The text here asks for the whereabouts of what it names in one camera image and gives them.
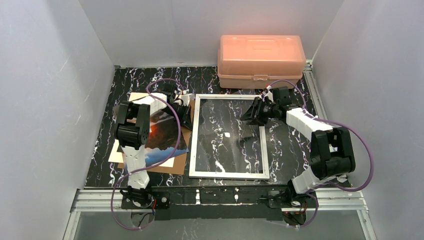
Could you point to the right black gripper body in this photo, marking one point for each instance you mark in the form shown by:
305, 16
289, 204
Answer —
260, 110

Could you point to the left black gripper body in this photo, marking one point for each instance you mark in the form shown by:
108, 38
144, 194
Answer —
182, 110

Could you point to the sunset landscape photo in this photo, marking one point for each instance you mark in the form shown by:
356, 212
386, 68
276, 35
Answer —
163, 139

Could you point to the clear glass sheet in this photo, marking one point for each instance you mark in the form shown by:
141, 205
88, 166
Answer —
225, 143

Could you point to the white picture frame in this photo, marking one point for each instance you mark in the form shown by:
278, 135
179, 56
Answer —
225, 175

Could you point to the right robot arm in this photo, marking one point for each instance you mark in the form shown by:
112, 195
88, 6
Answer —
331, 151

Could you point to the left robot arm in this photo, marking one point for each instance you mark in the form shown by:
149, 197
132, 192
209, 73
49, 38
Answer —
149, 130

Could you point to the brown backing board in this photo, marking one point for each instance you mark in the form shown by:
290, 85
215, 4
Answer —
175, 165

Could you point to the pink plastic storage box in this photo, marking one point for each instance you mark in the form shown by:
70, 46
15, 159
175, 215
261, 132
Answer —
255, 61

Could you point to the aluminium rail base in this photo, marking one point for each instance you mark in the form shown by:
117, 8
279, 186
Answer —
216, 202

